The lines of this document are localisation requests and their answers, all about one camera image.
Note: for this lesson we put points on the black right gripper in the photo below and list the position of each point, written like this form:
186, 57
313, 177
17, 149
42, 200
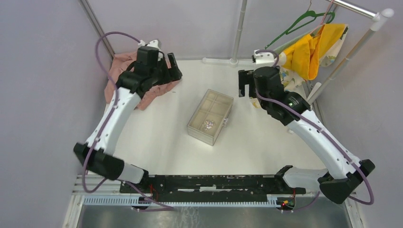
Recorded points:
245, 77

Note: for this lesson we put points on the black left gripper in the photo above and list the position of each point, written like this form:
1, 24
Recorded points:
175, 74

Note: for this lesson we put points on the clear acrylic box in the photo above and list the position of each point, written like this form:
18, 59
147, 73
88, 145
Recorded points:
210, 117

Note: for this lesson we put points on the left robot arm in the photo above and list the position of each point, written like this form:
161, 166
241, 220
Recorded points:
97, 153

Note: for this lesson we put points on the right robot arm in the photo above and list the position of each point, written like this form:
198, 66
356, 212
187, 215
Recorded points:
344, 176

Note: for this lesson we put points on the cream cartoon print garment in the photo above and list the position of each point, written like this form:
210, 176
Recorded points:
289, 82

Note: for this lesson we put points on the pink crumpled cloth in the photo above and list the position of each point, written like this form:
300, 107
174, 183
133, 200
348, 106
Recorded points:
121, 67

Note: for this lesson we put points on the yellow garment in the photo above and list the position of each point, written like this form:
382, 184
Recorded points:
304, 58

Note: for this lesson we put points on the green cartoon print cloth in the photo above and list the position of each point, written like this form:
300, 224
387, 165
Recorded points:
283, 47

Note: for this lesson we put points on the green hanger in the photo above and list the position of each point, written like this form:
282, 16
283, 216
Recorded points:
310, 14

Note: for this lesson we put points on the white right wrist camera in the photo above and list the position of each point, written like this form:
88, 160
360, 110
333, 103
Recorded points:
263, 59

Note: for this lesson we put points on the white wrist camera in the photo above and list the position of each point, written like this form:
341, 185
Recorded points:
263, 59
153, 43

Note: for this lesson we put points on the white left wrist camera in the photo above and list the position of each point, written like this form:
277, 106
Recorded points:
153, 43

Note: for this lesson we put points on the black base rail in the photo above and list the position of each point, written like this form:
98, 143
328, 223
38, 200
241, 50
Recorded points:
212, 188

